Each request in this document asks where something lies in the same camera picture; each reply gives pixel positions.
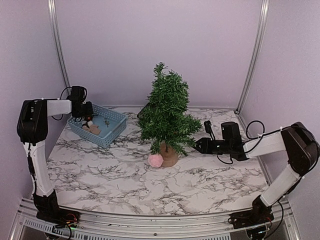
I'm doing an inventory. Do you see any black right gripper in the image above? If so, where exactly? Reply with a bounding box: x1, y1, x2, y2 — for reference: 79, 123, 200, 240
191, 137, 232, 155

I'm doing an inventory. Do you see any small green christmas tree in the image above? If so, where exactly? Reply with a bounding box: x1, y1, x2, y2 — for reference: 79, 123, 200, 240
138, 62, 202, 168

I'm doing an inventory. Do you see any pink fluffy pompom ornament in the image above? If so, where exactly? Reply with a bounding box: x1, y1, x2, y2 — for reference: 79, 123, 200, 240
147, 154, 164, 168

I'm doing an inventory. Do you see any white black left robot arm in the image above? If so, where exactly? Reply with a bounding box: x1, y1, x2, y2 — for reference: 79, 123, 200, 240
17, 86, 93, 224

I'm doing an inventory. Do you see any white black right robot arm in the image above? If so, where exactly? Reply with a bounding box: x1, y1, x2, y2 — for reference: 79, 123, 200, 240
194, 121, 320, 229

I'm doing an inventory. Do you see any white cotton boll sprig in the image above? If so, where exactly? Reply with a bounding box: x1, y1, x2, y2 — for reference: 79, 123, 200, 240
81, 120, 93, 131

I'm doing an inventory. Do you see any beige burlap bow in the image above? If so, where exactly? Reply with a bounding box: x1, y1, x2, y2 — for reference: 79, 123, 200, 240
88, 124, 101, 135

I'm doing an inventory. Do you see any light blue perforated plastic basket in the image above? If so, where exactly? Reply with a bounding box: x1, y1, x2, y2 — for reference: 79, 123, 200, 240
67, 104, 127, 148

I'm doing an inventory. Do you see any gold berry sprig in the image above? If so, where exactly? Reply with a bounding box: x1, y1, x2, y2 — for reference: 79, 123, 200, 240
103, 118, 110, 128

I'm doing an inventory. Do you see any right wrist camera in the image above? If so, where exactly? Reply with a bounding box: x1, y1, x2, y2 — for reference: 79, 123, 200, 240
203, 120, 216, 141

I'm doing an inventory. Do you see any left aluminium corner post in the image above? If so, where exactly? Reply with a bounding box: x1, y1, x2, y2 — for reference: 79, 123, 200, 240
47, 0, 71, 96

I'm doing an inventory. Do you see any aluminium corner post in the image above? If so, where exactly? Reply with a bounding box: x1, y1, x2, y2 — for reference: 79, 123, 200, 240
236, 0, 270, 114
47, 0, 71, 96

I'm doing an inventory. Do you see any aluminium front rail frame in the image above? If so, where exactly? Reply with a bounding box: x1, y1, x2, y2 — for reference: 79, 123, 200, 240
8, 198, 301, 240

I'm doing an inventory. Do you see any right aluminium corner post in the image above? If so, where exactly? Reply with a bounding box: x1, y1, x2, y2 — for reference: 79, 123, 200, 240
236, 0, 270, 114

